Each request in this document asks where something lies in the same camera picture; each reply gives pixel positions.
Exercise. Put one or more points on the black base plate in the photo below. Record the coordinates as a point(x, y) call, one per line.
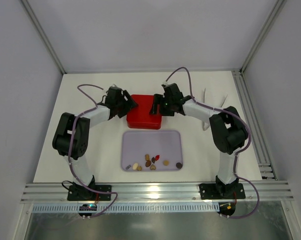
point(210, 192)
point(80, 193)

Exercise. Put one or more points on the aluminium frame right post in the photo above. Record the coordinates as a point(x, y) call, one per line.
point(265, 29)

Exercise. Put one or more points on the dark round chocolate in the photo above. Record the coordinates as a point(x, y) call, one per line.
point(179, 165)

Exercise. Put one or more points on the aluminium frame left post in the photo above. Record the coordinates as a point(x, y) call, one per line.
point(43, 36)

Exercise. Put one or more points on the red box lid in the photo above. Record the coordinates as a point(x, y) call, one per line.
point(142, 112)

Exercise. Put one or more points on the aluminium frame post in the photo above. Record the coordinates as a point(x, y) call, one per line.
point(43, 36)
point(265, 29)

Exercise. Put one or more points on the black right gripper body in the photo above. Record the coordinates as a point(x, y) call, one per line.
point(159, 105)

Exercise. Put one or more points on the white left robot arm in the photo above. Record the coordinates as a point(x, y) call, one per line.
point(71, 138)

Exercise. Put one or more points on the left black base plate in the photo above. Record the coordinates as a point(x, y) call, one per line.
point(80, 193)

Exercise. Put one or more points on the aluminium mounting rail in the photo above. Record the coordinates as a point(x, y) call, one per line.
point(269, 190)

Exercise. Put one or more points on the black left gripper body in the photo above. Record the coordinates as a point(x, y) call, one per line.
point(124, 103)

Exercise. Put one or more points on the red chocolate box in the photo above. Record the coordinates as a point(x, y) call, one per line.
point(146, 125)

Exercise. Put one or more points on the slotted cable duct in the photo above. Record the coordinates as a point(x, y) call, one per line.
point(116, 208)

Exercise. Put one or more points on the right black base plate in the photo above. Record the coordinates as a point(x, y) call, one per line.
point(210, 192)

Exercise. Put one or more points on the brown leaf chocolate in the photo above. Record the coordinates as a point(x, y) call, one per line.
point(148, 163)

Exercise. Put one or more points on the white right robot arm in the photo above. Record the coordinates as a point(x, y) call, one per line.
point(229, 131)

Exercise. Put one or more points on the lilac plastic tray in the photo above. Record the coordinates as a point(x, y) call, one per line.
point(165, 143)

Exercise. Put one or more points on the white swirl oval chocolate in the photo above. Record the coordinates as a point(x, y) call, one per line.
point(135, 166)

